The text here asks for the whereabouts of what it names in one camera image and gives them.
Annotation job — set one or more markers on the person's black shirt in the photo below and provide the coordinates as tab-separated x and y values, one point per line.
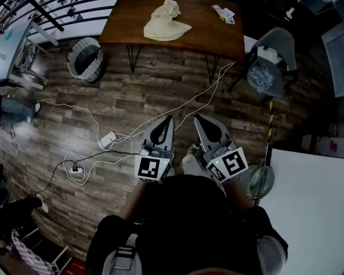
189	225

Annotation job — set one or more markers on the yellow-black striped pole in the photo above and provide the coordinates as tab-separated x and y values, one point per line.
271	122

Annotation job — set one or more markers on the white power adapter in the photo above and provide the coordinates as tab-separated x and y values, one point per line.
106	140

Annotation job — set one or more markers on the cream clothes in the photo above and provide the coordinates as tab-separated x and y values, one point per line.
163	24

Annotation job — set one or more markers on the person's left forearm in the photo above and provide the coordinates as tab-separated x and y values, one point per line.
132	202

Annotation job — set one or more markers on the person's white trouser leg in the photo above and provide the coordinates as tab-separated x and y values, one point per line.
193	168

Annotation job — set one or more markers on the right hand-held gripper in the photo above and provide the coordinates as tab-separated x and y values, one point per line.
232	163

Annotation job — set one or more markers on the white desk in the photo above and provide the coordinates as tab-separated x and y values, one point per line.
8	47

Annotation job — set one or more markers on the person's right forearm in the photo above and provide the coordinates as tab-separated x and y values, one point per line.
240	193

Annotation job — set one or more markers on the person's patterned shoe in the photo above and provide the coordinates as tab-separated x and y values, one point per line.
193	150

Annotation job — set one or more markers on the brown wooden table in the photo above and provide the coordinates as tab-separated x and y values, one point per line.
126	24

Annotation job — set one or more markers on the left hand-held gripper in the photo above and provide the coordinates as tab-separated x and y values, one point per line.
152	169

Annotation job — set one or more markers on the white power strip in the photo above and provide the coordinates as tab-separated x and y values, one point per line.
76	170

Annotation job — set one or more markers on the grey chair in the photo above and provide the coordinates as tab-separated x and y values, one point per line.
278	39

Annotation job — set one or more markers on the checkered storage box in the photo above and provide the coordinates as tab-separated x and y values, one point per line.
31	253

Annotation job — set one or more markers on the white table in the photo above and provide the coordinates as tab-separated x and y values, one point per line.
312	211

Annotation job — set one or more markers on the pink card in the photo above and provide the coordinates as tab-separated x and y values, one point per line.
217	7

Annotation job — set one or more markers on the white box red label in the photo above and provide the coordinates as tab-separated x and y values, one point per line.
338	146

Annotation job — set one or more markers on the pink and white cards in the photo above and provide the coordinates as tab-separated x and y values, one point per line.
228	19

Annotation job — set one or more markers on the white ribbed basket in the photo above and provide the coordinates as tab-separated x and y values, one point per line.
87	59

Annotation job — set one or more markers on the grey framed board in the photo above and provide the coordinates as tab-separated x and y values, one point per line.
339	62

